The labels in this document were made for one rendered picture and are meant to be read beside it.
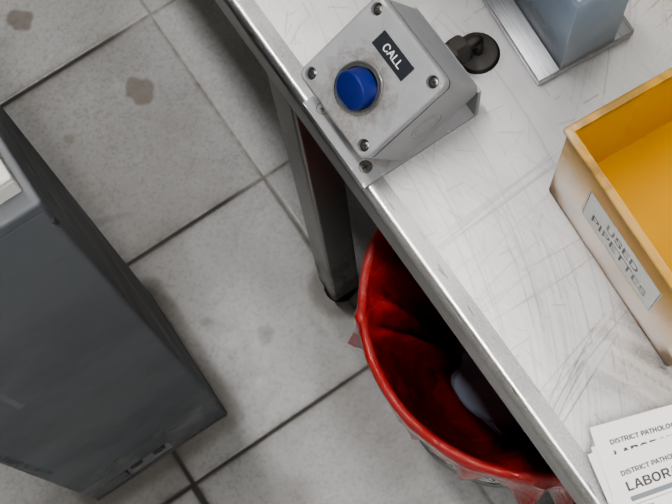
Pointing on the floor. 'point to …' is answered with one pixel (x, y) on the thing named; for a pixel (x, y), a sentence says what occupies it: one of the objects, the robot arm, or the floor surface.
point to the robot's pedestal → (83, 345)
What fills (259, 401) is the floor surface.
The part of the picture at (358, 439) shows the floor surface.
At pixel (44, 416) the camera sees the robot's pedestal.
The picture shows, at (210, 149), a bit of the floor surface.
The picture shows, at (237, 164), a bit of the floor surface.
